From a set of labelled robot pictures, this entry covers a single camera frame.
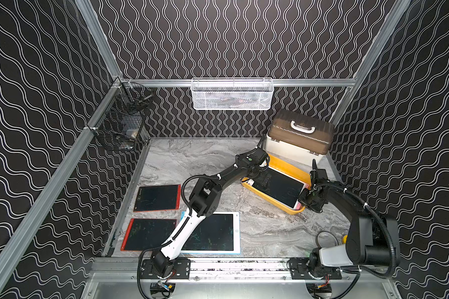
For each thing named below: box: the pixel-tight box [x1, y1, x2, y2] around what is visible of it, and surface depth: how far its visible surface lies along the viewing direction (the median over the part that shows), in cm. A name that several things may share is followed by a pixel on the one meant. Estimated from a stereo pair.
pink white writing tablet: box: [247, 166, 310, 210], surface depth 98 cm
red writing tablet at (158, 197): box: [132, 184, 182, 213], surface depth 99 cm
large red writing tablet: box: [120, 218, 178, 252], surface depth 87 cm
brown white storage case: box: [265, 109, 335, 166], surface depth 100 cm
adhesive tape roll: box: [315, 230, 339, 248], surface depth 84 cm
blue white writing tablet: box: [180, 211, 241, 255], surface depth 83 cm
